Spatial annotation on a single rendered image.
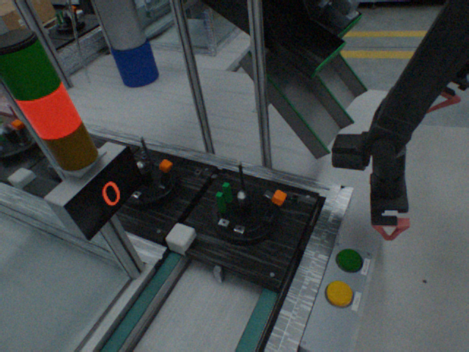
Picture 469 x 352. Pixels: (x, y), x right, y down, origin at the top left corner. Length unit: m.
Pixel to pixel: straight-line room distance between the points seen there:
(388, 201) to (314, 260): 0.19
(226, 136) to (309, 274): 0.59
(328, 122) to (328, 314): 0.45
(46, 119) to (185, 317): 0.43
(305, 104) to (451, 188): 0.41
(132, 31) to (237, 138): 0.61
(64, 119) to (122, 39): 1.03
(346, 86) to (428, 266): 0.50
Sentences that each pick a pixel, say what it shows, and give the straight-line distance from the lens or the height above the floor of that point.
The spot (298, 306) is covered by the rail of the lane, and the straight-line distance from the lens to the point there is 0.63.
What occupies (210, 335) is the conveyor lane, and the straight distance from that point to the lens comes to 0.66.
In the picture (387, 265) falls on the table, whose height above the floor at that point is 0.86.
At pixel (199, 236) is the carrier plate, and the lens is 0.70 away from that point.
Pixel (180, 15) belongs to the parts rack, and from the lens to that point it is 0.76.
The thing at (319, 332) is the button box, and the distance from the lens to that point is 0.61.
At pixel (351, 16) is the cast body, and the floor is 1.22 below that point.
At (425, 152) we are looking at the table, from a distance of 1.08.
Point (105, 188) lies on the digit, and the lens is 0.49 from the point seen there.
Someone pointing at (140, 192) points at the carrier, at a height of 0.99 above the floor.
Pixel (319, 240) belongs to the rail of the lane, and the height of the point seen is 0.96.
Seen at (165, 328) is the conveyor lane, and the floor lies 0.92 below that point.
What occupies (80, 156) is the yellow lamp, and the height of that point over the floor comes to 1.28.
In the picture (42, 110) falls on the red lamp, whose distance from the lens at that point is 0.42.
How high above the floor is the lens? 1.52
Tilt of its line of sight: 44 degrees down
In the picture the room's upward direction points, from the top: 10 degrees counter-clockwise
